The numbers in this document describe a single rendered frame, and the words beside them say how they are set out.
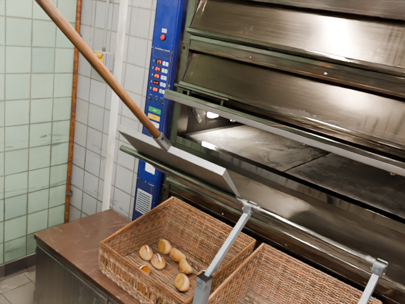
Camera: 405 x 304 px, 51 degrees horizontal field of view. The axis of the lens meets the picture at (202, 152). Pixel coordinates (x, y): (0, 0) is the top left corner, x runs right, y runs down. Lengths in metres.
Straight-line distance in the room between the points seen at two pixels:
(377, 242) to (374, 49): 0.75
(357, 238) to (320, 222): 0.16
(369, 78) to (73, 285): 1.64
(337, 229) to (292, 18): 0.90
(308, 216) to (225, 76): 0.74
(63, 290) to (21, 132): 0.98
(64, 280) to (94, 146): 0.89
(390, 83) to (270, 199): 0.72
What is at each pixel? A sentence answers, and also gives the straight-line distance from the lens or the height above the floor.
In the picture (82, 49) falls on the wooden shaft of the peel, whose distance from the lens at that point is 1.24.
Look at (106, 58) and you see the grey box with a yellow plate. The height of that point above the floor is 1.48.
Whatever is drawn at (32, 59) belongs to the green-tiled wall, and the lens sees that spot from 2.67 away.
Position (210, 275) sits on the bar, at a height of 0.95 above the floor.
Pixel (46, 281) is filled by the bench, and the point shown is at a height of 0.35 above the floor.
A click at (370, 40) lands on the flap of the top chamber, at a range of 1.73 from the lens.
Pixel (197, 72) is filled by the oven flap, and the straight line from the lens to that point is 2.11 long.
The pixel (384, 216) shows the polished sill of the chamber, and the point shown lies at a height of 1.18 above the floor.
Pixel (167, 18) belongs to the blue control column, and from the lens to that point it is 2.21.
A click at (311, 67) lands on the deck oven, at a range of 1.80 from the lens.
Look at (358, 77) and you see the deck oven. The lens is 1.73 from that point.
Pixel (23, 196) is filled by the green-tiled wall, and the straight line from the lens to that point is 2.91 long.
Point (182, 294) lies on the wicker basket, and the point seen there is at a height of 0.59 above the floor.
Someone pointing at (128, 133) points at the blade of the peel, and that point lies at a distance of 1.76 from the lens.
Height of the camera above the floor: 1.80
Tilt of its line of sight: 18 degrees down
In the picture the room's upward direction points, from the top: 9 degrees clockwise
